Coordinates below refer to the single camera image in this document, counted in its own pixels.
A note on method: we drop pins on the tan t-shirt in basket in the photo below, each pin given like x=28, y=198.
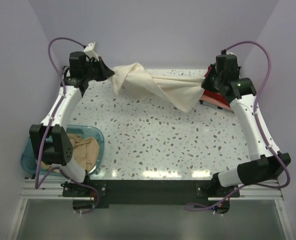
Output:
x=85, y=151

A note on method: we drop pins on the cream white t-shirt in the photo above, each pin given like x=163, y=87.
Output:
x=182, y=91

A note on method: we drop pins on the aluminium frame rail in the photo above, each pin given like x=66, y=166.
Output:
x=50, y=189

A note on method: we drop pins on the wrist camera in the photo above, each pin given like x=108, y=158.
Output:
x=91, y=48
x=226, y=52

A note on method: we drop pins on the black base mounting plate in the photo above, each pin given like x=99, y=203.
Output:
x=104, y=193

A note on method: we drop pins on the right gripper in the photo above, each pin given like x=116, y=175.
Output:
x=206, y=84

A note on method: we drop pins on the folded red t-shirt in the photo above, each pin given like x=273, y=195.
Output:
x=215, y=94

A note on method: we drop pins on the folded pink t-shirt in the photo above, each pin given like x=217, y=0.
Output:
x=216, y=101

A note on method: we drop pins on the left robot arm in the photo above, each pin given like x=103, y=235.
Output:
x=49, y=139

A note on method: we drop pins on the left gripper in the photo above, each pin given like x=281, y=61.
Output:
x=105, y=72

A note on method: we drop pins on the teal plastic basket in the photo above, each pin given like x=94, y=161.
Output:
x=29, y=163

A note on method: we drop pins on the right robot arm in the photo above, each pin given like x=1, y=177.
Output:
x=266, y=162

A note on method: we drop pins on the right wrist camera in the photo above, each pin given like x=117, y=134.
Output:
x=226, y=52

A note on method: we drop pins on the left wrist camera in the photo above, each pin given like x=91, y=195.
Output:
x=91, y=48

